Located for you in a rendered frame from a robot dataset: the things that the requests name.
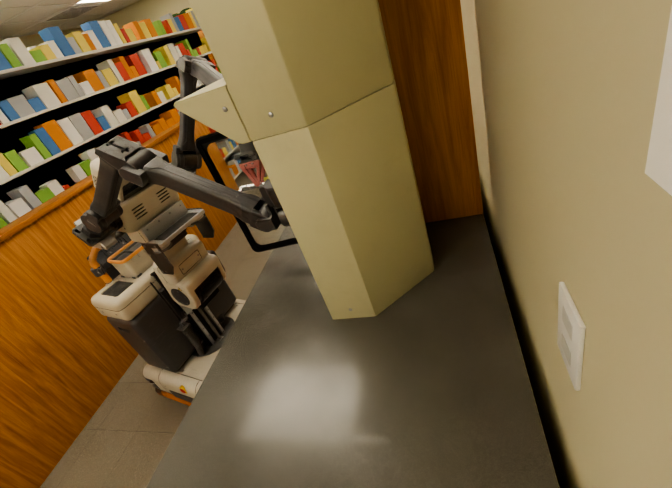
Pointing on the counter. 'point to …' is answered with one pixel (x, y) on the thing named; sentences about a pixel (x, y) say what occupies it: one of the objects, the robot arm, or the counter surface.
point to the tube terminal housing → (325, 130)
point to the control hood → (215, 111)
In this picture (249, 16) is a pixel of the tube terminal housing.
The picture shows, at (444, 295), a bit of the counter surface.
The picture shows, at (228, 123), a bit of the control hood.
